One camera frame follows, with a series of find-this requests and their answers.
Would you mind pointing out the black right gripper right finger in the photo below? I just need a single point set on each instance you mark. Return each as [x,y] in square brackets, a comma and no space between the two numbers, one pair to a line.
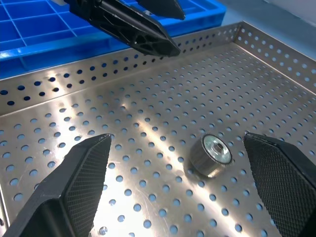
[284,182]

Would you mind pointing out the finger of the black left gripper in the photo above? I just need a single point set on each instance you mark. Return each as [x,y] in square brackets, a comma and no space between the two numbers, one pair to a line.
[165,8]
[128,27]

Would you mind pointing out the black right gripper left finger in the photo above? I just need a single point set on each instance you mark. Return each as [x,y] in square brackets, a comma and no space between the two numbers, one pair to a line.
[61,187]

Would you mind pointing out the perforated steel tray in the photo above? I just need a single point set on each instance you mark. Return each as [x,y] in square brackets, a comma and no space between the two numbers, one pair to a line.
[172,98]

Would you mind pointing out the blue plastic compartment tray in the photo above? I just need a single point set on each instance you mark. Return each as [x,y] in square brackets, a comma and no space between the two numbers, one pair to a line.
[37,29]

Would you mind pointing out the metal roller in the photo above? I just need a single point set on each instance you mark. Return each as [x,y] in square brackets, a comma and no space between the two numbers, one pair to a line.
[202,160]

